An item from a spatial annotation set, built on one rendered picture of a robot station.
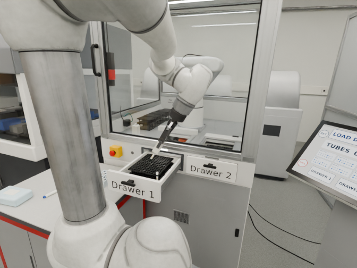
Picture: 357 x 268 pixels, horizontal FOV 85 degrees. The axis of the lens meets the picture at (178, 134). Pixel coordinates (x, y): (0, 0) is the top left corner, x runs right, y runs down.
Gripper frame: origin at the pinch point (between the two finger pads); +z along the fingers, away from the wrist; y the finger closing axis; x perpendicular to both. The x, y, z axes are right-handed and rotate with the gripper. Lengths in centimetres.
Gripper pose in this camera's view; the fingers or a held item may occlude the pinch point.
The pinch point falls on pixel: (158, 147)
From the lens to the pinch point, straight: 93.8
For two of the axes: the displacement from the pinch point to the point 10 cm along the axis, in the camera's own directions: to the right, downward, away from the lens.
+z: -5.1, 8.0, 3.3
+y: 2.1, -2.6, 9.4
